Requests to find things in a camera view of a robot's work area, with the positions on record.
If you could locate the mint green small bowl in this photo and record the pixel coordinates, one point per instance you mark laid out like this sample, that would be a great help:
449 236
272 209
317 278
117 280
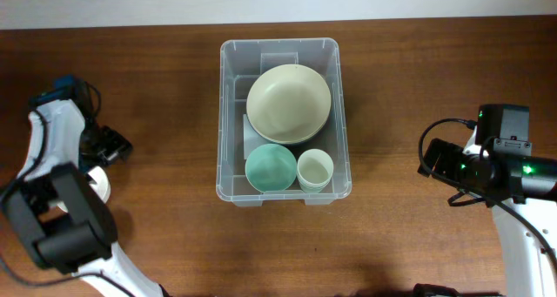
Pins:
270 167

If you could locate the dark blue bowl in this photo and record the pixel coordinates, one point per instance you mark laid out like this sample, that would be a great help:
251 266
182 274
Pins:
298 135

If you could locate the cream bowl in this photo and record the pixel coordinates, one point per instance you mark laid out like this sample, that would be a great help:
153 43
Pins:
286 96

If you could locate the clear plastic storage bin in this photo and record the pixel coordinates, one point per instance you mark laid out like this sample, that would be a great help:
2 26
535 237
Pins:
242 62

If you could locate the white small bowl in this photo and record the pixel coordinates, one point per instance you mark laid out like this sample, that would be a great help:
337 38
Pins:
98 181

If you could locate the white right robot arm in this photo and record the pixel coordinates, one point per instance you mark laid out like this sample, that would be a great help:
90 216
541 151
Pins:
499 170

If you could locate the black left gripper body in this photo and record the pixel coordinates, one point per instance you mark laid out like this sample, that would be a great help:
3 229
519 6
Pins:
103 144

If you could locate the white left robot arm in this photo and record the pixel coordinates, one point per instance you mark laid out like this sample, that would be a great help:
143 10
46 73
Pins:
56 204

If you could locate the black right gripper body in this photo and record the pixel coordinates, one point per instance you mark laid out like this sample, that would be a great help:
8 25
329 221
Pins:
452 164

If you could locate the mint green cup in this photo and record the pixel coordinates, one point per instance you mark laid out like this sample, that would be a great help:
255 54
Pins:
312 190

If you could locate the cream cup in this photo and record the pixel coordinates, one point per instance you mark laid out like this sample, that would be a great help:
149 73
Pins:
315 168

